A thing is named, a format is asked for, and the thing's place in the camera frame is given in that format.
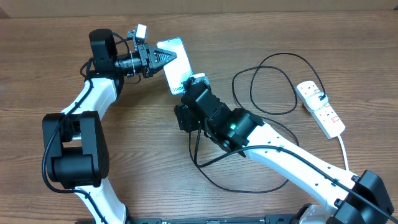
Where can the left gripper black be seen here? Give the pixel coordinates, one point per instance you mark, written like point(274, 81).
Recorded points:
point(148, 60)

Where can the Samsung Galaxy smartphone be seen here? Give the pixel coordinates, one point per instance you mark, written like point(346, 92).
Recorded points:
point(179, 69)

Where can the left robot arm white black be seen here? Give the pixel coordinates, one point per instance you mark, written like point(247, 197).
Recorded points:
point(76, 157)

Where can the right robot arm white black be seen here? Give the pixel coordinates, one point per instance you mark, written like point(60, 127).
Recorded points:
point(342, 196)

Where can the white charger plug adapter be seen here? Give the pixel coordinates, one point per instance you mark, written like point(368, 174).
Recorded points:
point(315, 101)

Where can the white power strip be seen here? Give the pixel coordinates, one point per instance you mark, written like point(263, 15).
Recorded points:
point(326, 117)

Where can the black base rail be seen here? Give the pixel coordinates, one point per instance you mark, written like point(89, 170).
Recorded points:
point(267, 219)

